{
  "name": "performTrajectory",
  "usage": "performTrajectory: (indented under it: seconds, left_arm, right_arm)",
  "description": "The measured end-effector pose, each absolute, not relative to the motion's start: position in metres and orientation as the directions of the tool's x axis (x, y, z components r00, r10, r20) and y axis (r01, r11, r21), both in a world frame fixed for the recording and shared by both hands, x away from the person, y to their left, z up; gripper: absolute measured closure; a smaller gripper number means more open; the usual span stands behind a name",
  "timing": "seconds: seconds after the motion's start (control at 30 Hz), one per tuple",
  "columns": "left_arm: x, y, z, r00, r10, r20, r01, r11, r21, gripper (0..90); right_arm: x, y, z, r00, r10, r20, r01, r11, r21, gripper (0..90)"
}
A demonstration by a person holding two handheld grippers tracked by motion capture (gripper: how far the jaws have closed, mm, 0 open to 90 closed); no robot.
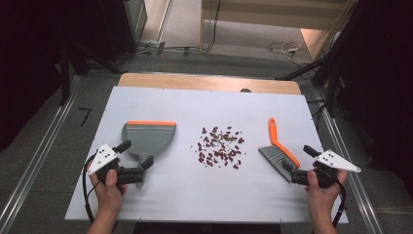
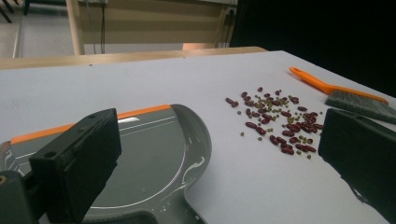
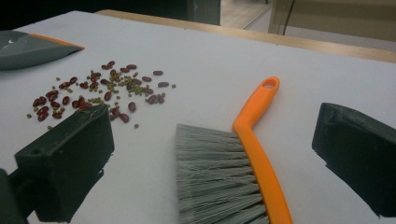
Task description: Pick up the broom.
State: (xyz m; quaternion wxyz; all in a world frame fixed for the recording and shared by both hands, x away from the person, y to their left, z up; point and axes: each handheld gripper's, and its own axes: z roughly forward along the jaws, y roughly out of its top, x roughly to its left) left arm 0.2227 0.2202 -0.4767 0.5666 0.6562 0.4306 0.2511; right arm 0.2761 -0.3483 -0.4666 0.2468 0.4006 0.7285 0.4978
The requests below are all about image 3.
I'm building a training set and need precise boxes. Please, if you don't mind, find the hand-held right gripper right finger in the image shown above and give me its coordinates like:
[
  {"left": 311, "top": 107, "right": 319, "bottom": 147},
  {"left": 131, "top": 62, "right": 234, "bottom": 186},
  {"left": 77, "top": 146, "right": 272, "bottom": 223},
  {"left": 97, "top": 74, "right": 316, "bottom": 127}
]
[{"left": 311, "top": 102, "right": 396, "bottom": 218}]

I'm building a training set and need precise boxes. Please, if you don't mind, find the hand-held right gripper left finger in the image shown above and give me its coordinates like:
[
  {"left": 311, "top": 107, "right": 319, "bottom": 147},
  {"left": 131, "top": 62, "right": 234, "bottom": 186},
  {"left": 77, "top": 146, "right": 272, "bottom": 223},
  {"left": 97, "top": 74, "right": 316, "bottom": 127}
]
[{"left": 13, "top": 104, "right": 116, "bottom": 223}]

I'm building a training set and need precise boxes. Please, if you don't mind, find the pile of red green beans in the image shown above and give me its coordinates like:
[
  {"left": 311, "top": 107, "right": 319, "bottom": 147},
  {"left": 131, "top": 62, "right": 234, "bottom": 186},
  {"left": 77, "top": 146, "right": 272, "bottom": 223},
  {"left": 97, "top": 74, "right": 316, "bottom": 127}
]
[{"left": 26, "top": 60, "right": 177, "bottom": 131}]

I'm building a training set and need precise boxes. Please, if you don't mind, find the orange brush with grey bristles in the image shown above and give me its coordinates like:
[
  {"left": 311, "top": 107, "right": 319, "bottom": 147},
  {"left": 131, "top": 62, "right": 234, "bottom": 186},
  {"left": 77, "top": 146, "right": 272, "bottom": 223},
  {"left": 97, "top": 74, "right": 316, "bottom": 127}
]
[{"left": 175, "top": 76, "right": 294, "bottom": 224}]

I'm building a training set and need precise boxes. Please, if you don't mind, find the grey dustpan with orange edge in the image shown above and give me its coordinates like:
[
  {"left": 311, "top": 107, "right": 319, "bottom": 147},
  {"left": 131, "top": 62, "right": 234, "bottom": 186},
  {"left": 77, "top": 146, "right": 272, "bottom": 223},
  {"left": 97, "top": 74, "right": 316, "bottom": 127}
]
[{"left": 0, "top": 30, "right": 86, "bottom": 71}]

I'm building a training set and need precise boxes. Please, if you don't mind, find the white table cover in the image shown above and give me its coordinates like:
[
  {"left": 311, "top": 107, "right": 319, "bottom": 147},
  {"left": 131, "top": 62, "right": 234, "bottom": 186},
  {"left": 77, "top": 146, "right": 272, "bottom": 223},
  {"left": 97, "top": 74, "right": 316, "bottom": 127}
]
[{"left": 0, "top": 10, "right": 396, "bottom": 224}]

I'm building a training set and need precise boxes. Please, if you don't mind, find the dark cabinet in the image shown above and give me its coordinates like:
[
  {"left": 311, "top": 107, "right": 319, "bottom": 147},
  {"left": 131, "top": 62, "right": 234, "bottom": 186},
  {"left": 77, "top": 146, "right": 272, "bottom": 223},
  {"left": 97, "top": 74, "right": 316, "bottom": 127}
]
[{"left": 186, "top": 0, "right": 221, "bottom": 26}]

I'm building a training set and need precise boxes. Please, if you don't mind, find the black cable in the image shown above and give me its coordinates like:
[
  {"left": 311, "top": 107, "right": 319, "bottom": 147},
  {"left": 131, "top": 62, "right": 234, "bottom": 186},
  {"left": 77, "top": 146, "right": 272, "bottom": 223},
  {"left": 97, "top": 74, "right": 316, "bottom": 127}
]
[{"left": 281, "top": 0, "right": 296, "bottom": 35}]

